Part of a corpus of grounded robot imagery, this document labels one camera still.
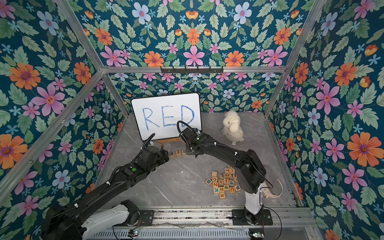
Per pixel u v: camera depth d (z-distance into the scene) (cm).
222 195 78
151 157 61
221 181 84
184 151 95
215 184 82
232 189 80
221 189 80
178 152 95
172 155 94
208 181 84
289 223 75
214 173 87
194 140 63
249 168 50
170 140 96
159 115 91
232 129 89
